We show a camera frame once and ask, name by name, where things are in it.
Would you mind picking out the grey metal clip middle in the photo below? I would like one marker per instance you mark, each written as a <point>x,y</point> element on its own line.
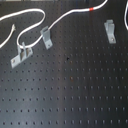
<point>45,32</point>

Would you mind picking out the grey metal clip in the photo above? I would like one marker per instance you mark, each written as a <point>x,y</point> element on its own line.
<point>110,27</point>
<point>23,54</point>
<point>45,32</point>

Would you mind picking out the grey metal clip left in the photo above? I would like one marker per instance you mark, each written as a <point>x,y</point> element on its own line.
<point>23,54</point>

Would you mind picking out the grey metal clip right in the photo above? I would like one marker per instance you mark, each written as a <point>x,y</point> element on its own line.
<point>110,27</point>

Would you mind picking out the white object at right edge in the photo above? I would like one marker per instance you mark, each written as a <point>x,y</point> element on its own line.
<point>125,16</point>

